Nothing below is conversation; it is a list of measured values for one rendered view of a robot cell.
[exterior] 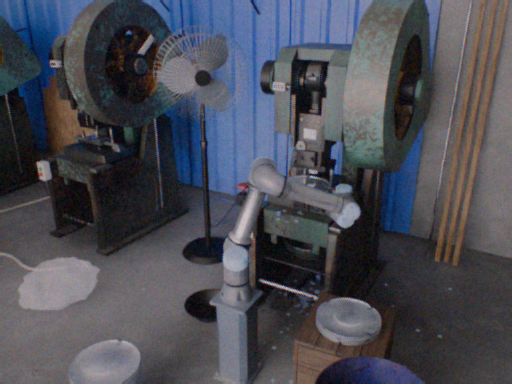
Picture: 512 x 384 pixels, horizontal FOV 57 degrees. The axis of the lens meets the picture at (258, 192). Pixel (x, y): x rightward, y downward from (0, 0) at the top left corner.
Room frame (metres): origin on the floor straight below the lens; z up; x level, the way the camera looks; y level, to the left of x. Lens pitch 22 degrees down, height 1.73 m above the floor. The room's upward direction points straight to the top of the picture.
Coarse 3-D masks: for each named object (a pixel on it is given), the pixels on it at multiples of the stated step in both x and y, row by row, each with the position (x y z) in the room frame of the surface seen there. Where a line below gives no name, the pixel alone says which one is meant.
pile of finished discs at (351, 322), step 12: (336, 300) 1.90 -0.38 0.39; (348, 300) 1.90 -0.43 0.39; (324, 312) 1.81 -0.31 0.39; (336, 312) 1.80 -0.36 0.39; (348, 312) 1.80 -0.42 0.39; (360, 312) 1.81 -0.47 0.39; (372, 312) 1.81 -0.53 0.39; (324, 324) 1.72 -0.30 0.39; (336, 324) 1.72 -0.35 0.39; (348, 324) 1.72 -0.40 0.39; (360, 324) 1.72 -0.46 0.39; (372, 324) 1.72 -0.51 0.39; (336, 336) 1.65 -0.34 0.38; (348, 336) 1.64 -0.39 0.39; (360, 336) 1.64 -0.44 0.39; (372, 336) 1.66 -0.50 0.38
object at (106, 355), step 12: (96, 348) 1.67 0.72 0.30; (108, 348) 1.67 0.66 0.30; (120, 348) 1.67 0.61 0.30; (132, 348) 1.67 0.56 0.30; (84, 360) 1.60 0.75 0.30; (96, 360) 1.59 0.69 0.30; (108, 360) 1.59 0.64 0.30; (120, 360) 1.60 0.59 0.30; (132, 360) 1.60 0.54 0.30; (72, 372) 1.53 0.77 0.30; (84, 372) 1.53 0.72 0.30; (96, 372) 1.52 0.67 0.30; (108, 372) 1.52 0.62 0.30; (120, 372) 1.53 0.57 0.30; (132, 372) 1.53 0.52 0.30
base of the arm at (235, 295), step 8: (224, 280) 1.83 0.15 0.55; (248, 280) 1.83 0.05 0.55; (224, 288) 1.82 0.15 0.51; (232, 288) 1.79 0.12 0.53; (240, 288) 1.79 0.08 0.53; (248, 288) 1.82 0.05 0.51; (224, 296) 1.80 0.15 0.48; (232, 296) 1.78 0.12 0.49; (240, 296) 1.79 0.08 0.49; (248, 296) 1.80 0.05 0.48; (232, 304) 1.77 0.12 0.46; (240, 304) 1.77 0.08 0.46
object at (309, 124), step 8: (304, 112) 2.50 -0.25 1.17; (312, 112) 2.49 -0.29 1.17; (320, 112) 2.48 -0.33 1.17; (304, 120) 2.46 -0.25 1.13; (312, 120) 2.44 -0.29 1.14; (320, 120) 2.42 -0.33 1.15; (304, 128) 2.46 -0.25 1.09; (312, 128) 2.44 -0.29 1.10; (320, 128) 2.42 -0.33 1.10; (304, 136) 2.46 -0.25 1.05; (312, 136) 2.44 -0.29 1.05; (320, 136) 2.42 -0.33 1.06; (296, 144) 2.47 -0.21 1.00; (304, 144) 2.45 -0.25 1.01; (312, 144) 2.44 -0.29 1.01; (304, 152) 2.43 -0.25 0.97; (312, 152) 2.41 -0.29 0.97; (320, 152) 2.41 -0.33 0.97; (328, 152) 2.49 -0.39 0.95; (304, 160) 2.43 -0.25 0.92; (312, 160) 2.39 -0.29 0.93; (320, 160) 2.41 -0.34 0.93; (328, 160) 2.50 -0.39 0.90
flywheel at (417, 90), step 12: (408, 48) 2.51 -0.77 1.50; (420, 48) 2.55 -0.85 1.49; (408, 60) 2.53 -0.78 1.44; (420, 60) 2.58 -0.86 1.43; (408, 72) 2.29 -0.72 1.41; (408, 84) 2.22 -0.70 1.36; (420, 84) 2.23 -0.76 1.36; (396, 96) 2.24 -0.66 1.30; (408, 96) 2.21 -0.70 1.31; (420, 96) 2.24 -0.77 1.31; (396, 108) 2.41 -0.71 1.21; (408, 108) 2.45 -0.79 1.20; (408, 120) 2.49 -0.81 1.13; (396, 132) 2.44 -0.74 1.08
